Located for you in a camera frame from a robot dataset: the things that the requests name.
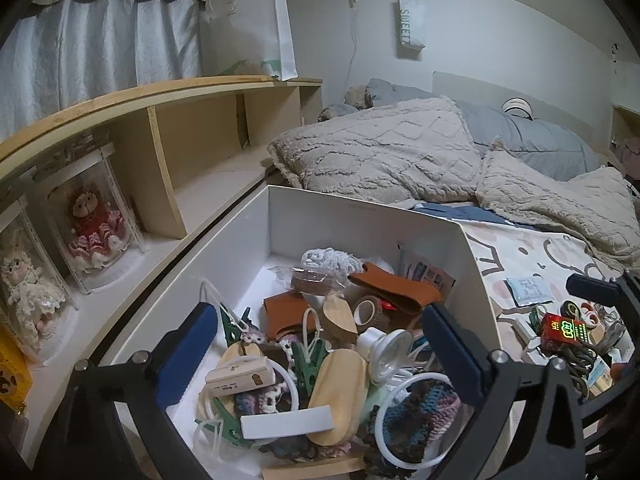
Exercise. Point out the blue and white sachet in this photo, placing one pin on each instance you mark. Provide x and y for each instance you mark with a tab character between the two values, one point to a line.
527	291

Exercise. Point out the white charger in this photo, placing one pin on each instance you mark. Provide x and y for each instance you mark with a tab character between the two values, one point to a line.
522	330

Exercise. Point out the small wooden labelled box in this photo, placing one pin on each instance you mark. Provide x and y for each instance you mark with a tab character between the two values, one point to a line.
240	375

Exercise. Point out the multicolour crochet piece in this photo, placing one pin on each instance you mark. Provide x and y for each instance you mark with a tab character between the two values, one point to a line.
425	407

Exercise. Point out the yellow printed box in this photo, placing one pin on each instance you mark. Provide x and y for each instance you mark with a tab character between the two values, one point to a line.
12	370

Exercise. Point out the white plastic device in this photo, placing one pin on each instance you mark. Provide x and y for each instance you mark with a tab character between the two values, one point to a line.
537	354

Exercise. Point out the green plastic clip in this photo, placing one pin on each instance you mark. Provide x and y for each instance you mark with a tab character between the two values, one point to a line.
235	325
225	425
305	367

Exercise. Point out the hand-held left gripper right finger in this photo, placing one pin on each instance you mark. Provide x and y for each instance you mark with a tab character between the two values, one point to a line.
452	355

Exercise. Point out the wooden oval piece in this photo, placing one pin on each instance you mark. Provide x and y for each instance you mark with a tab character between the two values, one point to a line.
340	395
340	315

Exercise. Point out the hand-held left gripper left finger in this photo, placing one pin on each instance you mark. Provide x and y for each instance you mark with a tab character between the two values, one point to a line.
185	355

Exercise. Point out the doll in red dress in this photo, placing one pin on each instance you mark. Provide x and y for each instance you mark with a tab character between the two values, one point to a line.
92	225

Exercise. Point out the cartoon printed blanket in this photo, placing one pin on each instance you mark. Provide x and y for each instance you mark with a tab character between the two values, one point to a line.
540	255

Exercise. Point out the white tote bag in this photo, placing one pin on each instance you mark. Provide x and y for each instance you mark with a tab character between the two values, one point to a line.
250	30

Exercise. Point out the black round tin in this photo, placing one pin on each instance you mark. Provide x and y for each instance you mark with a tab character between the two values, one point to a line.
571	308

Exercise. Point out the doll in white dress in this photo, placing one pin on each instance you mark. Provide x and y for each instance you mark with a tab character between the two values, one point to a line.
25	290

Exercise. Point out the beige tufted blanket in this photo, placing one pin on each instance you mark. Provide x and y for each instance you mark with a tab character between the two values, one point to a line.
560	200
380	150

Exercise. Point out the blue sachet packet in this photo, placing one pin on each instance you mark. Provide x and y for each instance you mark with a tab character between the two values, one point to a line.
600	375

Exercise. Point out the grey duvet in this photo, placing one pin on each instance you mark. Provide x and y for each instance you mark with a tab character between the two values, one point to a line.
540	140

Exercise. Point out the small brown leather piece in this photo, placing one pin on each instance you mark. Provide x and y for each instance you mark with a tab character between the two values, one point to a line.
287	312

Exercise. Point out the clear pack of brown cloth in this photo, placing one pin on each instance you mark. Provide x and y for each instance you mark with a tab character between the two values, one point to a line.
315	280

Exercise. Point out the white shoe box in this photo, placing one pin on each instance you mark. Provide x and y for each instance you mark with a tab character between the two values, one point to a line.
350	220

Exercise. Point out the grey claw clip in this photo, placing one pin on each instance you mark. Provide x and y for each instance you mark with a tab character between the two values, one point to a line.
611	340

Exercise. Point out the round clear plastic cup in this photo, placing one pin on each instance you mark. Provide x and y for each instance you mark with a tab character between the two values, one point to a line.
385	355

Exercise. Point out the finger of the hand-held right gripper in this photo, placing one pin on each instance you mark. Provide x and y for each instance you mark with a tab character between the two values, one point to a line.
592	287

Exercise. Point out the red cigarette box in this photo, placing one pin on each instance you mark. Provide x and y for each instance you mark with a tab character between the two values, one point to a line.
567	332

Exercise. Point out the closet alcove shelf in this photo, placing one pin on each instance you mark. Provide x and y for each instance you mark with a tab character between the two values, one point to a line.
627	140

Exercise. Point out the hanging white paper bag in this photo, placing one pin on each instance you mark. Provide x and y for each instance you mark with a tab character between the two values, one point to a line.
411	22

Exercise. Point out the long white cardboard box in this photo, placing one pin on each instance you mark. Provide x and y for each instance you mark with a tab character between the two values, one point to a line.
287	423

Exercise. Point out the white round hat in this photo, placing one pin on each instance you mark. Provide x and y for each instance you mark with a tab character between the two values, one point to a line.
517	108

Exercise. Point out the white crochet ball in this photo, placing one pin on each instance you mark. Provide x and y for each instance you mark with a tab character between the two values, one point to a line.
327	259

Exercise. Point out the grey curtain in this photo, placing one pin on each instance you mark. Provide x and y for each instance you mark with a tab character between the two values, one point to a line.
100	55

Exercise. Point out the wooden shelf unit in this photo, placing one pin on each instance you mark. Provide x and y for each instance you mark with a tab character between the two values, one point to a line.
200	160

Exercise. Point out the beige plush toy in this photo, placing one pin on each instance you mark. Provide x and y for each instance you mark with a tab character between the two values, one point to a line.
359	97

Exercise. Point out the grey bed headboard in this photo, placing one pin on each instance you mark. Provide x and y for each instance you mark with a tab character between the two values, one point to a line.
475	87

